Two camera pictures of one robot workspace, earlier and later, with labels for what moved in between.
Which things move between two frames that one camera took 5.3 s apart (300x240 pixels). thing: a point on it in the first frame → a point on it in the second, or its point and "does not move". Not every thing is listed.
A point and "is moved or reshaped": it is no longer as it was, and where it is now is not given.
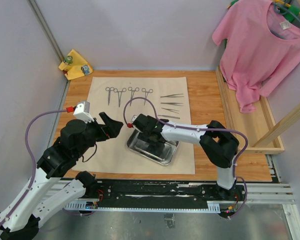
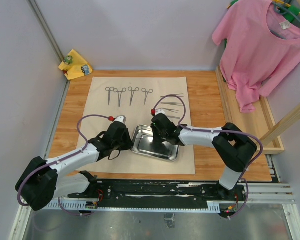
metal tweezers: x=169 y=116 does not move
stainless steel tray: x=162 y=154 is moved or reshaped
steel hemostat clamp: x=130 y=88 does not move
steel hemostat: x=119 y=94 does not move
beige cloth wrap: x=121 y=98 does not move
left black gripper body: x=95 y=132 → x=123 y=144
